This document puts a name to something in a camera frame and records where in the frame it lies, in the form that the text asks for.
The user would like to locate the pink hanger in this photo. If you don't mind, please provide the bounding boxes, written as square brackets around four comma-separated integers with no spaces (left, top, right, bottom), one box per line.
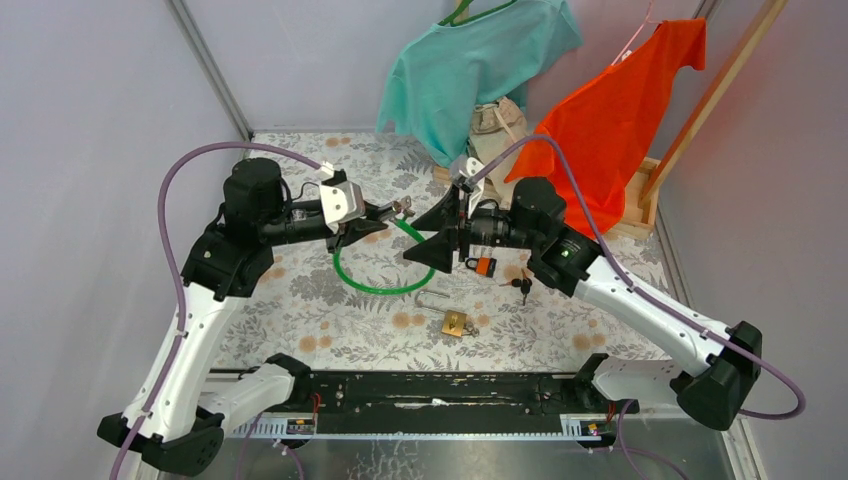
[610,0,662,66]

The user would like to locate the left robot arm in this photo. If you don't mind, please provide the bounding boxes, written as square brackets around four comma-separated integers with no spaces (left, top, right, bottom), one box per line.
[97,158,396,477]

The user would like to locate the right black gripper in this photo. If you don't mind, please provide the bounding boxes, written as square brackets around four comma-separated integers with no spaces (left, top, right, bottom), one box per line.
[403,182,539,274]

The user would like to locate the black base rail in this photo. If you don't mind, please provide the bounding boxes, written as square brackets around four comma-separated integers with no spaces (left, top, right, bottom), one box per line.
[268,371,639,439]

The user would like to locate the green hanger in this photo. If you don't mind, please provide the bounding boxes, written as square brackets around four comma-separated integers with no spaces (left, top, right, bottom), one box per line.
[438,0,517,27]

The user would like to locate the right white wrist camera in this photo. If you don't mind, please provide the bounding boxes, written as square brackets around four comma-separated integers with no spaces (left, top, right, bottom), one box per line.
[449,156,485,218]

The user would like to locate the floral table cloth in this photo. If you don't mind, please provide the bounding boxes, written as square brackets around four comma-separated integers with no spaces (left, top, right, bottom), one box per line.
[211,131,677,374]

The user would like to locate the small silver keys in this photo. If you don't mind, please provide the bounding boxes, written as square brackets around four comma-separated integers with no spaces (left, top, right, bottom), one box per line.
[463,321,480,337]

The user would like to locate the black head keys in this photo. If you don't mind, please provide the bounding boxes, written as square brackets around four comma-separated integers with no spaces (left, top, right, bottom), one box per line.
[505,272,533,306]

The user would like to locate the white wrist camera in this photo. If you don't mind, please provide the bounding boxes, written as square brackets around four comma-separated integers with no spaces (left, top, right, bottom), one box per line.
[449,156,485,218]
[316,162,366,234]

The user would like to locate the orange t-shirt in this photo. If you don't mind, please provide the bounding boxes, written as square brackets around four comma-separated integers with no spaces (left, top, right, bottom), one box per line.
[506,18,707,236]

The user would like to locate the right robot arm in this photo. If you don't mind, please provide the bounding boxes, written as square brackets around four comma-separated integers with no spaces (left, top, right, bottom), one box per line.
[403,178,762,431]

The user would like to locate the aluminium frame profile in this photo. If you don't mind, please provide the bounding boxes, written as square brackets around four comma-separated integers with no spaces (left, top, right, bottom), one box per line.
[164,0,254,140]

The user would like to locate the brass padlock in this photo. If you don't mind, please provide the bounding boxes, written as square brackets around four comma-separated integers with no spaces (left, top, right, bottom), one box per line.
[414,289,473,338]

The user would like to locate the orange black padlock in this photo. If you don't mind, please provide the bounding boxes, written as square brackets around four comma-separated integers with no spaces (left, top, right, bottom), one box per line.
[465,257,497,278]

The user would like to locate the beige cloth bag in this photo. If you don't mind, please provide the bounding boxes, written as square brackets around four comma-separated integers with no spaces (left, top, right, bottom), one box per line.
[469,97,528,198]

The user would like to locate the green cable lock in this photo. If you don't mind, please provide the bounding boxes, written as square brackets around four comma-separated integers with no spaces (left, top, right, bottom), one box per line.
[332,219,436,296]

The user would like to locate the wooden clothes rack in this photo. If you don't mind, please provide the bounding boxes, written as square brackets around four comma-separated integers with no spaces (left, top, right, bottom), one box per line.
[431,0,791,242]

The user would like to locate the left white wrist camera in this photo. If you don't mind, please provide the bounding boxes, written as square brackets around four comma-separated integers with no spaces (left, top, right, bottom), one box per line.
[316,162,366,234]

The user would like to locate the teal t-shirt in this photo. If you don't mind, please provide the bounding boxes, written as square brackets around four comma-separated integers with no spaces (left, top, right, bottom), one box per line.
[375,1,583,167]

